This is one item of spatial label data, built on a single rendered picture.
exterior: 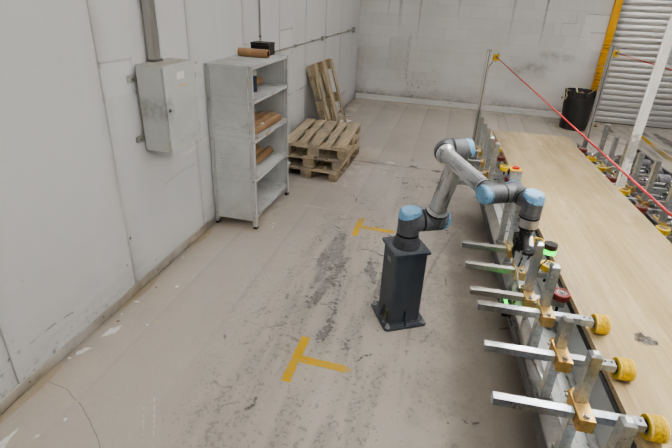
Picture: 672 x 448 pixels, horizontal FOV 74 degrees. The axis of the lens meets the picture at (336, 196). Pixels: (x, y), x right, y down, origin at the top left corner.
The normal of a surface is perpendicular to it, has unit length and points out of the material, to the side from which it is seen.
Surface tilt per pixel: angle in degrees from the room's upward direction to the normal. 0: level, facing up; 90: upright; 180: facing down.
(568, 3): 90
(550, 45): 90
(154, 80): 90
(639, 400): 0
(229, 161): 90
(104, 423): 0
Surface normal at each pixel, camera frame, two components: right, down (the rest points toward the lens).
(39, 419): 0.04, -0.91
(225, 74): -0.26, 0.39
